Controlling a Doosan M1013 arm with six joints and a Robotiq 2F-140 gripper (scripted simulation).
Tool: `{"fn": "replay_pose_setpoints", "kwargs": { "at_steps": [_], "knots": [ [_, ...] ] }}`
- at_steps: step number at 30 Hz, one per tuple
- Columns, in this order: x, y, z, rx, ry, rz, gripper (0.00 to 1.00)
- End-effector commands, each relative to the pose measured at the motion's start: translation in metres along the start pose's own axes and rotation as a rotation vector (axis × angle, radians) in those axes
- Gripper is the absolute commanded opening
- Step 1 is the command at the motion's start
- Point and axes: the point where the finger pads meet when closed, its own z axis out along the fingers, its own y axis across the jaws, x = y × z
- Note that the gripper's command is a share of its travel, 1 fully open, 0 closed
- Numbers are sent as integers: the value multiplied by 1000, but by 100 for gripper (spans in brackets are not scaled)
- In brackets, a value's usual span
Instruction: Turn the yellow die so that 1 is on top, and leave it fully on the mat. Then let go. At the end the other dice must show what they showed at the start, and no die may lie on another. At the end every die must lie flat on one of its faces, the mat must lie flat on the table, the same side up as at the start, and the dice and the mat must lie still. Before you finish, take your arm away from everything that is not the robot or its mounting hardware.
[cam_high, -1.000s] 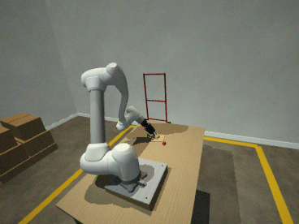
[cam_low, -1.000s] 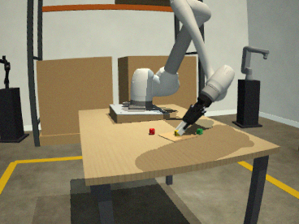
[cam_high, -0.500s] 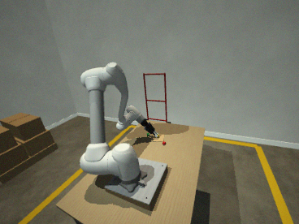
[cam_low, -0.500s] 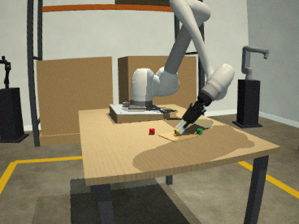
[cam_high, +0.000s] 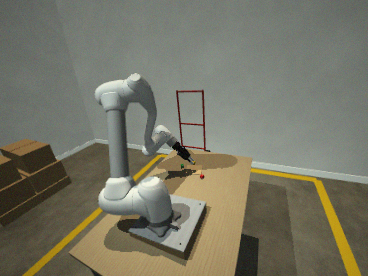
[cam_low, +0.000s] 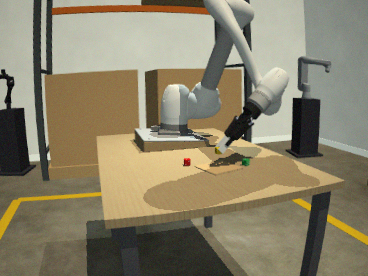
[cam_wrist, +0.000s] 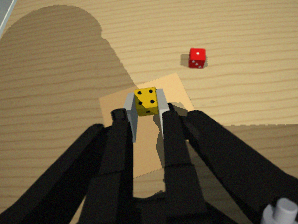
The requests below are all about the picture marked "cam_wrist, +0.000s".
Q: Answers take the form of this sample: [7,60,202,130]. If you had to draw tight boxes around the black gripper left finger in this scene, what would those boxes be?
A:
[0,92,138,224]

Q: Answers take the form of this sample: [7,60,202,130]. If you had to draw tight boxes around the yellow die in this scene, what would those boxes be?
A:
[134,87,159,117]

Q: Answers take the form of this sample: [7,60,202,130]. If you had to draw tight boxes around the tan flat mat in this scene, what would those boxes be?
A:
[99,73,198,178]

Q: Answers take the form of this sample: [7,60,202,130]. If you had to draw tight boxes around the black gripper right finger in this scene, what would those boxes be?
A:
[156,88,298,224]

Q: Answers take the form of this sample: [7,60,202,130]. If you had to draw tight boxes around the red die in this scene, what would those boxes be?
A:
[189,48,206,68]

